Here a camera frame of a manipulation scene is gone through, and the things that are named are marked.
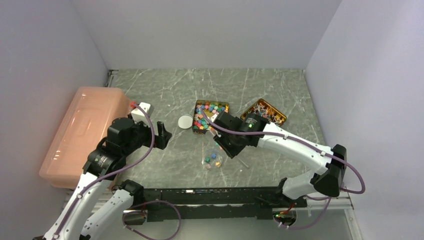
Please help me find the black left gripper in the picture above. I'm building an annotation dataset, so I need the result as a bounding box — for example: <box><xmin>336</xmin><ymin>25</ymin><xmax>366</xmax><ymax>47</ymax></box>
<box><xmin>122</xmin><ymin>117</ymin><xmax>171</xmax><ymax>156</ymax></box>

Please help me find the clear plastic jar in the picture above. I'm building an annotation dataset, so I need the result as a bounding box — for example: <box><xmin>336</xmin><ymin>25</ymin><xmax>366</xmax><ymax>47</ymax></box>
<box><xmin>201</xmin><ymin>148</ymin><xmax>224</xmax><ymax>170</ymax></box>

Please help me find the gold tin of star candies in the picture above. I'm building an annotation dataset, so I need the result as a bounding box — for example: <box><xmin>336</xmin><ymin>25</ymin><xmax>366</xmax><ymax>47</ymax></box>
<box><xmin>191</xmin><ymin>99</ymin><xmax>230</xmax><ymax>134</ymax></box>

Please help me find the gold tin of lollipops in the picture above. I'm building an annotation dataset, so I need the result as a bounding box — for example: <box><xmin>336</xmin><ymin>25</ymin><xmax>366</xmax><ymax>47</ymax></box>
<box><xmin>240</xmin><ymin>98</ymin><xmax>287</xmax><ymax>127</ymax></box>

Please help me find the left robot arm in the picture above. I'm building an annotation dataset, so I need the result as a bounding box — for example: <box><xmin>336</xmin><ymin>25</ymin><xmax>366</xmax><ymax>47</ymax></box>
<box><xmin>38</xmin><ymin>117</ymin><xmax>172</xmax><ymax>240</ymax></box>

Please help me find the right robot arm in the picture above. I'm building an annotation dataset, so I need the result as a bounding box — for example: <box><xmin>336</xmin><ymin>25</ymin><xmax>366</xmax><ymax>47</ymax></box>
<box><xmin>211</xmin><ymin>112</ymin><xmax>346</xmax><ymax>208</ymax></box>

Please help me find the white jar lid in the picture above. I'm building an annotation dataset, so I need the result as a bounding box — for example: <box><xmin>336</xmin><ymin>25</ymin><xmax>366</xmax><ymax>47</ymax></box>
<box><xmin>177</xmin><ymin>114</ymin><xmax>193</xmax><ymax>130</ymax></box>

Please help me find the pink plastic storage box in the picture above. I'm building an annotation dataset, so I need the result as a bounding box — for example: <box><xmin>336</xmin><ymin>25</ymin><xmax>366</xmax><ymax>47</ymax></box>
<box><xmin>39</xmin><ymin>86</ymin><xmax>131</xmax><ymax>189</ymax></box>

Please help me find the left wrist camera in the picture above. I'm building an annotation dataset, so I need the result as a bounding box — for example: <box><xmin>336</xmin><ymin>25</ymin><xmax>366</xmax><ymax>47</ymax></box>
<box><xmin>129</xmin><ymin>101</ymin><xmax>154</xmax><ymax>124</ymax></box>

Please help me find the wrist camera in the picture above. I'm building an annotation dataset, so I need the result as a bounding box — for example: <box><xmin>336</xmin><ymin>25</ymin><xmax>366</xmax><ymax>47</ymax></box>
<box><xmin>129</xmin><ymin>101</ymin><xmax>154</xmax><ymax>124</ymax></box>
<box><xmin>209</xmin><ymin>112</ymin><xmax>220</xmax><ymax>128</ymax></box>

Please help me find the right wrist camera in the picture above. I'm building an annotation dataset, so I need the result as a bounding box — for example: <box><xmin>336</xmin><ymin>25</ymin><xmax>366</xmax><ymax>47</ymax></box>
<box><xmin>209</xmin><ymin>112</ymin><xmax>220</xmax><ymax>128</ymax></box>

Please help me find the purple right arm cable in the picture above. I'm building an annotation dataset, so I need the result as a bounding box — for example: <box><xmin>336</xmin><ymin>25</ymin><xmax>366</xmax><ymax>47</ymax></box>
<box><xmin>198</xmin><ymin>105</ymin><xmax>367</xmax><ymax>196</ymax></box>

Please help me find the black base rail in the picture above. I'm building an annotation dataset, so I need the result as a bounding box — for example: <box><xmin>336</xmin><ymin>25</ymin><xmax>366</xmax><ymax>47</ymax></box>
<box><xmin>131</xmin><ymin>186</ymin><xmax>307</xmax><ymax>222</ymax></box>

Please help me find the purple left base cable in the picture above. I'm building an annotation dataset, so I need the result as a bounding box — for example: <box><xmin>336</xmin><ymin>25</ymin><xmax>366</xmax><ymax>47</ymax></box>
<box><xmin>121</xmin><ymin>200</ymin><xmax>182</xmax><ymax>240</ymax></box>

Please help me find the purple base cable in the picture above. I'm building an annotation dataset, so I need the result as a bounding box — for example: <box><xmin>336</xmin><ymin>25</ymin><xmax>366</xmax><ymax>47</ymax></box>
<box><xmin>121</xmin><ymin>200</ymin><xmax>182</xmax><ymax>240</ymax></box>
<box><xmin>276</xmin><ymin>195</ymin><xmax>335</xmax><ymax>231</ymax></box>

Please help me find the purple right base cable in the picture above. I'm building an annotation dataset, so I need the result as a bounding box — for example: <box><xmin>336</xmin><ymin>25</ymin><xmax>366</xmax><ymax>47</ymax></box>
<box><xmin>276</xmin><ymin>195</ymin><xmax>335</xmax><ymax>231</ymax></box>

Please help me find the aluminium frame rail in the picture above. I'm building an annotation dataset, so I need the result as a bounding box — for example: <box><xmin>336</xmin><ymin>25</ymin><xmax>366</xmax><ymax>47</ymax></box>
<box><xmin>303</xmin><ymin>193</ymin><xmax>364</xmax><ymax>240</ymax></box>

